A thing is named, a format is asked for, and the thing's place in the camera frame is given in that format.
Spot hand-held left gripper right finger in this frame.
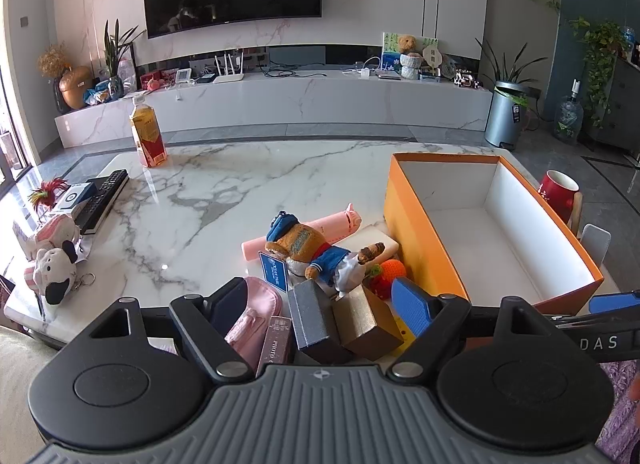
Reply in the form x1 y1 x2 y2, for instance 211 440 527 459
386 277 553 381

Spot water jug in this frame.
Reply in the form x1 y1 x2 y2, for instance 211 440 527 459
552 78 585 145

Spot black remote control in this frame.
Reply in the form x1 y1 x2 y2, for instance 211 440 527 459
77 170 130 236

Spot blue snack bag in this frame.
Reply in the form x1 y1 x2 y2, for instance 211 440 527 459
82 81 113 105

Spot potted plant in blue pot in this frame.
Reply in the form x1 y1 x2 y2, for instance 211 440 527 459
102 18 146 99

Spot gold box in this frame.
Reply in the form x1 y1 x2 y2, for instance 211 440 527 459
332 286 405 360

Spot red feather shuttlecock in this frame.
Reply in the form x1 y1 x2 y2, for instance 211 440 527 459
27 178 71 211

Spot golden round vase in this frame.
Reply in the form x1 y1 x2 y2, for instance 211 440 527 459
59 66 95 110

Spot orange cardboard box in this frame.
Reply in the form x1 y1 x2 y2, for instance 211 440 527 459
384 153 605 317

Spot marble television stand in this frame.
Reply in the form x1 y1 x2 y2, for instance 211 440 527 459
54 68 493 149

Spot dark grey box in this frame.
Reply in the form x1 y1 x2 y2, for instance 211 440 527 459
287 280 354 365

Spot white sign ornament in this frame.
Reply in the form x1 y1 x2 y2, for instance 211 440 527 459
422 46 443 77

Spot cream flat box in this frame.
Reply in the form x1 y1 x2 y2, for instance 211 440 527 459
345 224 401 265

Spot blue tag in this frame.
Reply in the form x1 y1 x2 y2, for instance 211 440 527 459
258 251 290 293

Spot red mug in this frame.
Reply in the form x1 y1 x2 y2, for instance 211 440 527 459
536 170 580 225

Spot purple fluffy robe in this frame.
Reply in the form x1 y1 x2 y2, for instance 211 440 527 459
597 359 640 464

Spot white router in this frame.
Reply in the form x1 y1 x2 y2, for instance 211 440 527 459
214 51 246 84

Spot pink pouch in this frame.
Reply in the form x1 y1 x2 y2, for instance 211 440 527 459
224 278 286 376

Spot black cables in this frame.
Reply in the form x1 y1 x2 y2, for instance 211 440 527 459
260 61 326 79

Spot bottle of amber drink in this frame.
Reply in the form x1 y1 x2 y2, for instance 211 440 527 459
129 96 170 169

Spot cow plush toy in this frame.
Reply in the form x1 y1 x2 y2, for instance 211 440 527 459
25 248 79 305

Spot white chair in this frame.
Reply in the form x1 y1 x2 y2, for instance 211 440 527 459
570 191 612 265

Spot green picture board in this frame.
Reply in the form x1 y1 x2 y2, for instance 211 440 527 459
382 32 438 72

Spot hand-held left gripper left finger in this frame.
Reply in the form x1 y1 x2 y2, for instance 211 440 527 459
87 276 254 383

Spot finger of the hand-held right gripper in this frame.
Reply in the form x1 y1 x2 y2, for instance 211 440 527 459
588 290 640 315
548 313 640 331

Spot crochet strawberry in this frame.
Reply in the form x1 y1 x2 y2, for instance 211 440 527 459
367 266 396 301

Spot dried flowers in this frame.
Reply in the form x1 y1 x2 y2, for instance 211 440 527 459
37 44 71 79

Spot plush bear in blue outfit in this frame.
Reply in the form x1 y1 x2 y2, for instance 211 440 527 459
264 211 387 293

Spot blue and white small box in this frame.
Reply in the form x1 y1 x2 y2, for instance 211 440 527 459
50 182 97 217

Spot glass door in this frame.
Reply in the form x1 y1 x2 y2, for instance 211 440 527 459
0 76 28 185

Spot silver trash can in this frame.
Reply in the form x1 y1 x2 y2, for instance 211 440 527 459
484 81 532 152

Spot trailing green plant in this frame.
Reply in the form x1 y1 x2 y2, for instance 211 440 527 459
570 18 626 131

